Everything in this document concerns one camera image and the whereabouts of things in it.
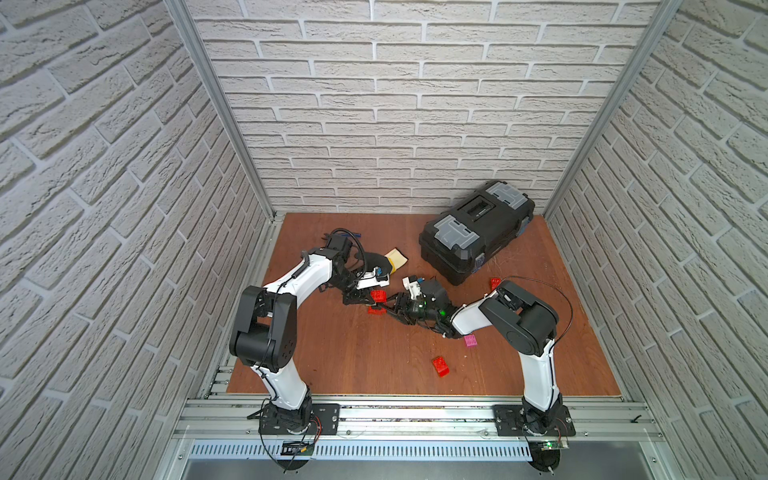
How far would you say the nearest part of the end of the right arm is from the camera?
0.80m

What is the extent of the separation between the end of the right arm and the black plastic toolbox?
0.55 feet

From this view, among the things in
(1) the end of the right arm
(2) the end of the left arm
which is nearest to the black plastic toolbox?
(1) the end of the right arm

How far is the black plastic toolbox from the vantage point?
91 centimetres

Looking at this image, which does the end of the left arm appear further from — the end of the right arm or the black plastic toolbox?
the black plastic toolbox
